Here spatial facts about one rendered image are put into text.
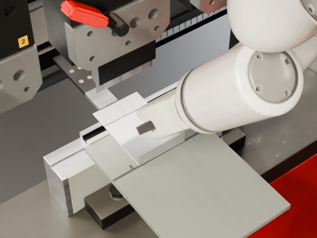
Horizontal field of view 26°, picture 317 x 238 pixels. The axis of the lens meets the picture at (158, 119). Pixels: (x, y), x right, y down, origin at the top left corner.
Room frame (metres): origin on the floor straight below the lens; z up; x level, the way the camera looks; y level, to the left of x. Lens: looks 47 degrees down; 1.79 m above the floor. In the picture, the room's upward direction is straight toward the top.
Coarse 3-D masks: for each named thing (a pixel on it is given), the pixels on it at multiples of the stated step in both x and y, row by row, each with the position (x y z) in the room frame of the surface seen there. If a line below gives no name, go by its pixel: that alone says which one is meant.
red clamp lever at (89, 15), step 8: (72, 0) 0.63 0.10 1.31; (64, 8) 0.62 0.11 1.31; (72, 8) 0.62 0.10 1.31; (80, 8) 0.62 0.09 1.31; (88, 8) 0.63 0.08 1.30; (96, 8) 0.65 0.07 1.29; (72, 16) 0.61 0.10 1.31; (80, 16) 0.62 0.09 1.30; (88, 16) 0.62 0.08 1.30; (96, 16) 0.63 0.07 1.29; (104, 16) 0.64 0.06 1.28; (112, 16) 0.66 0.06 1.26; (88, 24) 0.63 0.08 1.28; (96, 24) 0.63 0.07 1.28; (104, 24) 0.64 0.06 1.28; (112, 24) 0.65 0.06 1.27; (120, 24) 0.65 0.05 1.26; (120, 32) 0.64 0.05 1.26
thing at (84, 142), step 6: (174, 84) 0.82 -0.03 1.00; (162, 90) 0.80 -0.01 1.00; (168, 90) 0.80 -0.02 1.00; (150, 96) 0.79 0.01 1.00; (156, 96) 0.79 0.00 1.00; (96, 126) 0.72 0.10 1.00; (102, 126) 0.73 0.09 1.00; (84, 132) 0.71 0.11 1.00; (90, 132) 0.71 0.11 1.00; (96, 132) 0.72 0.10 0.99; (84, 138) 0.71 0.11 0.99; (90, 138) 0.71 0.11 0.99; (84, 144) 0.70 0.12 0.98
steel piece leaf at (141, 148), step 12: (120, 120) 0.73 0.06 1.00; (132, 120) 0.73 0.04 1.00; (120, 132) 0.71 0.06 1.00; (132, 132) 0.71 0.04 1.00; (120, 144) 0.68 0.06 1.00; (132, 144) 0.68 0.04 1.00; (144, 144) 0.68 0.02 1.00; (156, 144) 0.68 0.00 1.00; (168, 144) 0.68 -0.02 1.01; (132, 156) 0.66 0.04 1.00; (144, 156) 0.65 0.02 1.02; (156, 156) 0.66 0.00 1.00
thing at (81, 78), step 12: (36, 12) 0.98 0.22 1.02; (36, 24) 0.93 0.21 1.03; (36, 36) 0.90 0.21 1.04; (48, 48) 0.88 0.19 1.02; (48, 60) 0.87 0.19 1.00; (60, 60) 0.87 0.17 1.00; (72, 72) 0.84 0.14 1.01; (84, 72) 0.84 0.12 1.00; (84, 84) 0.81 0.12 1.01; (96, 96) 0.78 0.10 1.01; (108, 96) 0.78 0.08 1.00
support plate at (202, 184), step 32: (96, 160) 0.66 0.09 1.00; (128, 160) 0.66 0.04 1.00; (160, 160) 0.66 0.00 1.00; (192, 160) 0.66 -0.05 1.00; (224, 160) 0.66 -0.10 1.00; (128, 192) 0.60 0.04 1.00; (160, 192) 0.60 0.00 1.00; (192, 192) 0.60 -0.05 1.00; (224, 192) 0.60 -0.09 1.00; (256, 192) 0.60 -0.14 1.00; (160, 224) 0.54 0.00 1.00; (192, 224) 0.54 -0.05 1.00; (224, 224) 0.54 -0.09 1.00; (256, 224) 0.54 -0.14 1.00
